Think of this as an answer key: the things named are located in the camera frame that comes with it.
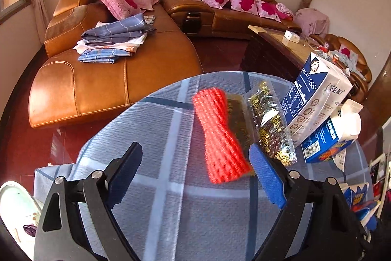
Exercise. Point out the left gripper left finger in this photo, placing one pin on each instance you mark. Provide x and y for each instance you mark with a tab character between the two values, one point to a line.
61	234

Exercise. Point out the blue plaid tablecloth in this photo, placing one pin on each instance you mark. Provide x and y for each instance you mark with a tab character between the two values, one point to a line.
171	210

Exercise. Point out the white box on coffee table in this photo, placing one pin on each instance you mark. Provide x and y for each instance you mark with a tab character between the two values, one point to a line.
292	37

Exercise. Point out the tall white blue carton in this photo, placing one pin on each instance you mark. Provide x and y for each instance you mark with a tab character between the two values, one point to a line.
319	88

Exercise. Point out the small white blue carton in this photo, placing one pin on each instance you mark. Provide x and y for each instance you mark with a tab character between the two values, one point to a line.
364	210

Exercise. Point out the blue Look milk carton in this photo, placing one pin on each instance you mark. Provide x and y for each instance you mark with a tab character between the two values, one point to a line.
335	134

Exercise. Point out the purple wrapper in bin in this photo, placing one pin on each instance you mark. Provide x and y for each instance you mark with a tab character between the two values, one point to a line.
30	229

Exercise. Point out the stack of folded blue cloths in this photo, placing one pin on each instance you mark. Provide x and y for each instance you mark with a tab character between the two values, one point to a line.
107	42

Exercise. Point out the wooden glass-top coffee table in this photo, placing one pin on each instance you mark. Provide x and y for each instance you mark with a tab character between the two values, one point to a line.
269	52

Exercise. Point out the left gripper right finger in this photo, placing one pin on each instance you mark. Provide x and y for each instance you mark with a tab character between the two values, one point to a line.
333	231

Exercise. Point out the clear gold snack wrapper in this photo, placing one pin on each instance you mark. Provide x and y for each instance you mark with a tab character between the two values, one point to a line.
237	118

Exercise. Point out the brown leather long sofa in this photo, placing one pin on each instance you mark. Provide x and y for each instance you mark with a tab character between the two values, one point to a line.
196	18

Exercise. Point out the pink cloth covered stand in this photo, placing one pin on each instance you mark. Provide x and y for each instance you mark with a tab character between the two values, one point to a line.
312	21

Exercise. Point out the pink floral pillow on chaise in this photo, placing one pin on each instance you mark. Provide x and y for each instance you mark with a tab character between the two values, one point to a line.
122	9

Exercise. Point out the brown leather armchair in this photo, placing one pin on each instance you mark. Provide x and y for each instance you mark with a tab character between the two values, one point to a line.
347	56

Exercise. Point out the light blue cartoon trash bin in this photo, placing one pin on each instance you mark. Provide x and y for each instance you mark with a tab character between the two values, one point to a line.
19	208

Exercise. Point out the red foam fruit net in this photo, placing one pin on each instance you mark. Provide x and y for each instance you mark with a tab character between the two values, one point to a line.
225	161

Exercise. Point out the gold patterned clear bag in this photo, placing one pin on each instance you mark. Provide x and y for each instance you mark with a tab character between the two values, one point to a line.
268	125

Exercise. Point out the small white medicine box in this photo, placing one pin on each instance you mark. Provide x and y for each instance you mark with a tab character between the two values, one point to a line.
339	160

